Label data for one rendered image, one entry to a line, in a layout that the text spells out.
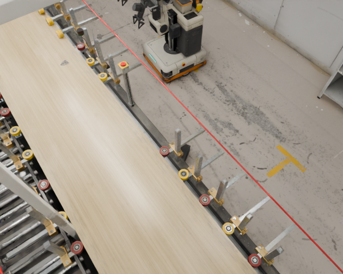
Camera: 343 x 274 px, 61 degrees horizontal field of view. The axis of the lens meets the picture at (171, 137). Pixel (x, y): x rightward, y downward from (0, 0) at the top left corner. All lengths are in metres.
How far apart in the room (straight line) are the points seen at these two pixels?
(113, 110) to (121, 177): 0.64
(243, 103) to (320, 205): 1.47
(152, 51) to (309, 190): 2.50
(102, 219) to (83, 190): 0.27
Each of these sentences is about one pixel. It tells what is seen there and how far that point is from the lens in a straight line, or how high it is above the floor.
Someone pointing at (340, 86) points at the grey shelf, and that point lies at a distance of 4.22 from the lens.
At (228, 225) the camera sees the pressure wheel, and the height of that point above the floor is 0.90.
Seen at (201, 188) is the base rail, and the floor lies 0.70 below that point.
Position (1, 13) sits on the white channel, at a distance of 0.92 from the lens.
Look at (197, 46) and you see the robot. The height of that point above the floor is 0.40.
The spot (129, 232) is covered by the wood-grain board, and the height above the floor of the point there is 0.90.
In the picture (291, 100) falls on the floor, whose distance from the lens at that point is 4.00.
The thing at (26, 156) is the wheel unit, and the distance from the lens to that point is 2.54.
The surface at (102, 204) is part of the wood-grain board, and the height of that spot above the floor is 0.90.
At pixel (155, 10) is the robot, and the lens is 3.33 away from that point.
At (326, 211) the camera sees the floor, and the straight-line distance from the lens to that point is 3.39.
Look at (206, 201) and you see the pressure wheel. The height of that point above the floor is 0.90.
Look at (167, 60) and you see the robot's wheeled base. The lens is 3.81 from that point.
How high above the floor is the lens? 2.90
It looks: 58 degrees down
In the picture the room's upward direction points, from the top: 1 degrees counter-clockwise
